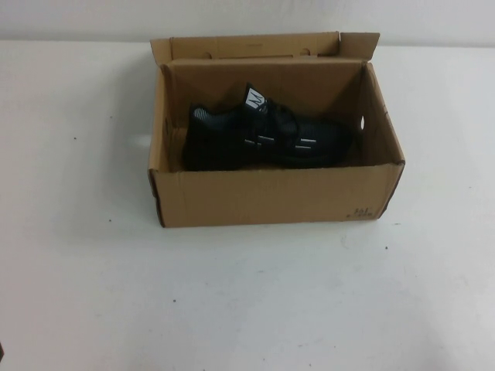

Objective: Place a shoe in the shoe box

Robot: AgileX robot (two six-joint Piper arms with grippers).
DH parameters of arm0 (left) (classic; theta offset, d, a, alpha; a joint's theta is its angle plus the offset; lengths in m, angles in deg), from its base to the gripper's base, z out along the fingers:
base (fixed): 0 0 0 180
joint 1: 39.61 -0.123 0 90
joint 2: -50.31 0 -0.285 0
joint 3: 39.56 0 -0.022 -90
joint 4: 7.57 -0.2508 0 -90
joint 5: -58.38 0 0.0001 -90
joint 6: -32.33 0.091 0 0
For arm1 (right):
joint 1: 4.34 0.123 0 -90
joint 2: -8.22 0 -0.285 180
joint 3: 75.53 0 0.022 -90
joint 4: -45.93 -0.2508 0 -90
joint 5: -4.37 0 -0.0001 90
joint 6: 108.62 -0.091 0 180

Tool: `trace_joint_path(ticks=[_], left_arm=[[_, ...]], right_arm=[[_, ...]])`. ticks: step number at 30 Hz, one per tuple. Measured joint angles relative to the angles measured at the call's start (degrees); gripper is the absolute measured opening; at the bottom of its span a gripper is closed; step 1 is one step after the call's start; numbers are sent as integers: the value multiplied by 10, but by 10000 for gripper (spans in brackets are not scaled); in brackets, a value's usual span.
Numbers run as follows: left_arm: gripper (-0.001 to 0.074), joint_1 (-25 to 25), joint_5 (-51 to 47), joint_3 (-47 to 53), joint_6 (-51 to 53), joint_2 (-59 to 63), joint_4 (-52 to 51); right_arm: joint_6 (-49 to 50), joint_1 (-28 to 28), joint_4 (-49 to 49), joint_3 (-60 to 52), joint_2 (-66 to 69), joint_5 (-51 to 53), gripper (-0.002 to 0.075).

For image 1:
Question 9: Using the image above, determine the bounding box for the brown cardboard shoe box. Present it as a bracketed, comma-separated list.
[148, 31, 407, 230]

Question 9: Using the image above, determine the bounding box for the black knit sneaker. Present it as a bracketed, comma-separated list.
[185, 80, 355, 173]

